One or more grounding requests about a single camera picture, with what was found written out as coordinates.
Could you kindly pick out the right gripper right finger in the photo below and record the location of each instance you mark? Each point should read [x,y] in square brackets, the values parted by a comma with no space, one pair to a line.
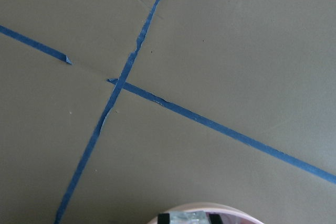
[215,219]

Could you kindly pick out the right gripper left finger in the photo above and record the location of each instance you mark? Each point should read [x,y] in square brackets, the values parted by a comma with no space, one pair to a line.
[163,218]

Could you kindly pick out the pink bowl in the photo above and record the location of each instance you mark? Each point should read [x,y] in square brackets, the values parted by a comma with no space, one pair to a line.
[228,214]

